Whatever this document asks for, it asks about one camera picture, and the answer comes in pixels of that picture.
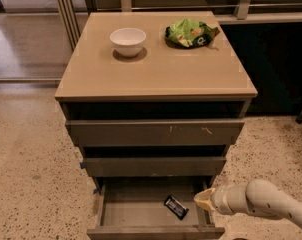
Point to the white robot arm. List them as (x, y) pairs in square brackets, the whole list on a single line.
[(258, 198)]

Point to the green chip bag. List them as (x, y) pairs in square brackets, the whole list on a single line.
[(190, 33)]

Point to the middle grey drawer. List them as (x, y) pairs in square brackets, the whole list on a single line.
[(153, 167)]

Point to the metal railing frame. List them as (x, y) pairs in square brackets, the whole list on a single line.
[(228, 12)]

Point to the top grey drawer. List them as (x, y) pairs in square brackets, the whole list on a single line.
[(133, 133)]

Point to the blueberry rxbar dark wrapper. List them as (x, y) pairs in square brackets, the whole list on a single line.
[(177, 208)]

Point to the bottom open grey drawer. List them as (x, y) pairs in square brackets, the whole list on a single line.
[(133, 209)]

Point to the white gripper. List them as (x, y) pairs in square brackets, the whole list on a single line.
[(219, 199)]

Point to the white ceramic bowl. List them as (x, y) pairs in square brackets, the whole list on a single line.
[(128, 42)]

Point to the grey drawer cabinet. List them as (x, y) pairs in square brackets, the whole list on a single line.
[(159, 83)]

